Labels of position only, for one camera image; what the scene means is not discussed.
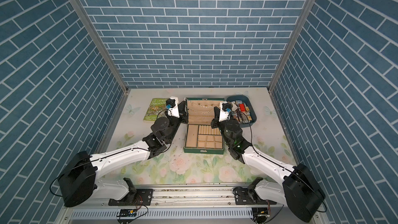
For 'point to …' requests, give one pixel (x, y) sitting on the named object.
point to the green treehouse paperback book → (157, 105)
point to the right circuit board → (260, 211)
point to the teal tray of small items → (245, 112)
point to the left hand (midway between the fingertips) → (189, 103)
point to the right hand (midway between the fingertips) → (217, 108)
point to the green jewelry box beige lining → (199, 137)
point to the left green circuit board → (128, 212)
